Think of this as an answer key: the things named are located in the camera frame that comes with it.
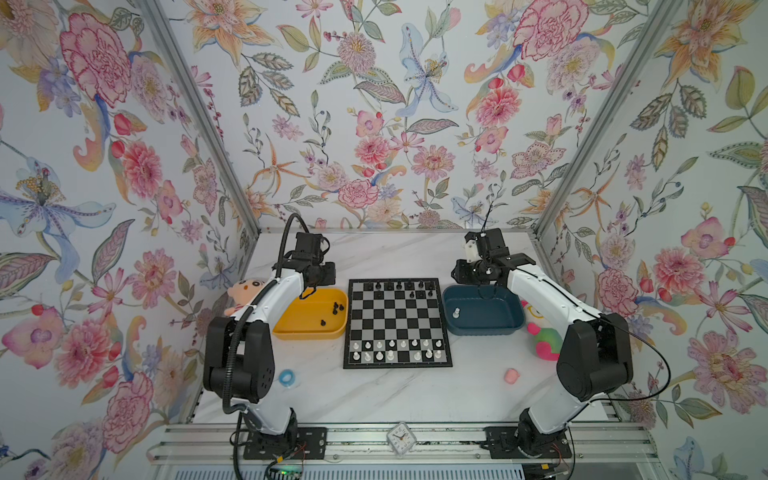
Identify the aluminium frame corner post right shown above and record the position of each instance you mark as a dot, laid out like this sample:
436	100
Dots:
635	62

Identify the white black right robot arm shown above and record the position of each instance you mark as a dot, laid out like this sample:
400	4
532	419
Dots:
595	358

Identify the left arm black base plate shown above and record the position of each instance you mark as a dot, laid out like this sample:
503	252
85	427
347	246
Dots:
304	443

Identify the small white desk clock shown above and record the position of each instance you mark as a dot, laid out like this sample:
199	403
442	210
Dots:
401	439

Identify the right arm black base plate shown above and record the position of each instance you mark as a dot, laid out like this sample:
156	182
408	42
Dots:
505	442

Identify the black white chessboard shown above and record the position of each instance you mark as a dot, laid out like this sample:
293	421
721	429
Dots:
396	323

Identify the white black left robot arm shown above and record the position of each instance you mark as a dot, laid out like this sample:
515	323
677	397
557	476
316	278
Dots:
239	361

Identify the teal plastic tray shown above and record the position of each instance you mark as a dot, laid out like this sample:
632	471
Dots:
485	310

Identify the blue small ring toy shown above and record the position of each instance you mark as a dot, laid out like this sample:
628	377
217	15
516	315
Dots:
287	378

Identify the aluminium frame corner post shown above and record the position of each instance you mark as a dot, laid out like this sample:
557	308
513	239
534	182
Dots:
635	62
162	32

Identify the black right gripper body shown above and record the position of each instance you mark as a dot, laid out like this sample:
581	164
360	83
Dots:
472	273

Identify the doll plush toy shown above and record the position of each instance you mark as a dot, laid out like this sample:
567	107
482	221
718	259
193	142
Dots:
242	294

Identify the aluminium front rail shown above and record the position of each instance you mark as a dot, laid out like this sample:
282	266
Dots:
348	443

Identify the yellow plastic tray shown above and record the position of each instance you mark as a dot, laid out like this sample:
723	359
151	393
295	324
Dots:
322	316

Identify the aluminium frame corner post left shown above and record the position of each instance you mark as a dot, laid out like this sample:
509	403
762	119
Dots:
162	32

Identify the pink small eraser toy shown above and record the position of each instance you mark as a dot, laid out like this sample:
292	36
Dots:
511	376

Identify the pink white plush toy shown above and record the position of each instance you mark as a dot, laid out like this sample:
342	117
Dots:
547	340

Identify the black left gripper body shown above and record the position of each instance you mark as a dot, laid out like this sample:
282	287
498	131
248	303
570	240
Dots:
324	274

